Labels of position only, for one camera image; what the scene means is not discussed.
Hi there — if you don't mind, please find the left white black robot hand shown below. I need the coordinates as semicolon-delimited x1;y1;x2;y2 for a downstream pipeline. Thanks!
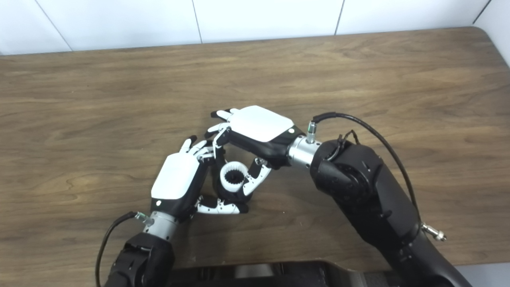
151;136;249;222

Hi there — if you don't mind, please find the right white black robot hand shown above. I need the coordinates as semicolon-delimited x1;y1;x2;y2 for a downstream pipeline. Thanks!
204;105;305;197

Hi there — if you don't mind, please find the round black plastic part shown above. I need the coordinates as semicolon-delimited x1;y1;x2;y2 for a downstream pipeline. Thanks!
211;153;249;204

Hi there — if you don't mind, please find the white plastic ring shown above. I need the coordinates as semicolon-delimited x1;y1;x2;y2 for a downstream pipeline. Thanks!
220;161;244;189

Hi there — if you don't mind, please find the black robot torso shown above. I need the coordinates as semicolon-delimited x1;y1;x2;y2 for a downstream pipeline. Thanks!
171;261;399;287

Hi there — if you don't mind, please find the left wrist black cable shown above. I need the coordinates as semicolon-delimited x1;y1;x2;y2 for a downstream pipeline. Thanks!
95;211;154;287

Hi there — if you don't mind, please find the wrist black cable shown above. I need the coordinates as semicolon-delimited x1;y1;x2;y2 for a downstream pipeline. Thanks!
306;112;447;242
95;211;154;287

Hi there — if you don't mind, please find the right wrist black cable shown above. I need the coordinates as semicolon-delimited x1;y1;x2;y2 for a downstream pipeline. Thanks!
306;112;447;242

